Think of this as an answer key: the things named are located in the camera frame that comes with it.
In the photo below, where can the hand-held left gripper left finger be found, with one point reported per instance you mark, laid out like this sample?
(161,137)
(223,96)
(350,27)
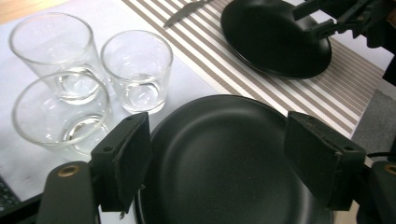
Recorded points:
(124,161)

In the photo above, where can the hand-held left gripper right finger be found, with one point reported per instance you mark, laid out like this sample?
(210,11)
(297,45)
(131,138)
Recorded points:
(323,161)

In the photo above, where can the black plate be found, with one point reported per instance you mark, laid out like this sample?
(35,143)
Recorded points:
(271,43)
(224,161)

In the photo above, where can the clear glass cup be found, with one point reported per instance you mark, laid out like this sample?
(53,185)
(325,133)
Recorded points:
(53,40)
(46,124)
(137,71)

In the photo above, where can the striped placemat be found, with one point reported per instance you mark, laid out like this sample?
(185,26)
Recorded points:
(218,68)

